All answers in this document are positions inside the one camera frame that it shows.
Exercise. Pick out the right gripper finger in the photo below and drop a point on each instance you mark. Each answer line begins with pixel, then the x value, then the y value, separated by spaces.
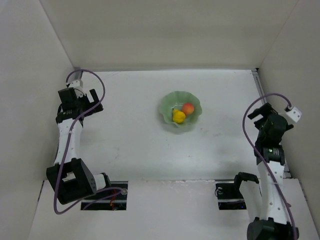
pixel 264 111
pixel 289 127

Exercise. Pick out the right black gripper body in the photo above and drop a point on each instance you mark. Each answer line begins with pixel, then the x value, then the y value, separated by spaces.
pixel 260 116

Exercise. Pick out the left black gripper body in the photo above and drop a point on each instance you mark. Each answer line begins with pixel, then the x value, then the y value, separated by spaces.
pixel 92 102

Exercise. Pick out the red-yellow fake peach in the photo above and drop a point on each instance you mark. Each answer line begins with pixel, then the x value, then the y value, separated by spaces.
pixel 188 108

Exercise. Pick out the yellow fake pear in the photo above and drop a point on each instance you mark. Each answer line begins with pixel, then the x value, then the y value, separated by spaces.
pixel 178 116

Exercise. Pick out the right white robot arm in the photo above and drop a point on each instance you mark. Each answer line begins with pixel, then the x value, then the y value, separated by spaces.
pixel 269 212

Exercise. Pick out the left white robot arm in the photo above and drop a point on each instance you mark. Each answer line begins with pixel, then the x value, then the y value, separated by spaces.
pixel 76 180

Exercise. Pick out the green scalloped fruit bowl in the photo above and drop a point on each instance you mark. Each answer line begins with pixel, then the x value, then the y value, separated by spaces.
pixel 176 100

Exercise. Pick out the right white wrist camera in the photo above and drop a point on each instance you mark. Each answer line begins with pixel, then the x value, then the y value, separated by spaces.
pixel 293 114

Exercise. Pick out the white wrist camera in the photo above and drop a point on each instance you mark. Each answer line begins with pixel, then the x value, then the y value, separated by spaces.
pixel 77 85
pixel 293 114

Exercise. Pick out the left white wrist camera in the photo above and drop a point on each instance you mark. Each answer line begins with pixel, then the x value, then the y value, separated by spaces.
pixel 77 85

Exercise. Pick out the right aluminium table rail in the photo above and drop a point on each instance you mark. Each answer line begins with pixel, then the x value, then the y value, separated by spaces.
pixel 265 100

